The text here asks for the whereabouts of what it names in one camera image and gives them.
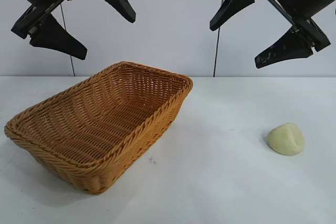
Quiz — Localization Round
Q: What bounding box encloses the brown woven wicker basket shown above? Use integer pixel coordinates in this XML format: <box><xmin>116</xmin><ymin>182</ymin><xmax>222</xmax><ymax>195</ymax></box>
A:
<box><xmin>4</xmin><ymin>60</ymin><xmax>194</xmax><ymax>195</ymax></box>

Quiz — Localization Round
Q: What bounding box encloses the pale yellow egg yolk pastry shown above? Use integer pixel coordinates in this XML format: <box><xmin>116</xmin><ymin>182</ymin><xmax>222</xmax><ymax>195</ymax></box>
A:
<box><xmin>267</xmin><ymin>122</ymin><xmax>305</xmax><ymax>156</ymax></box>

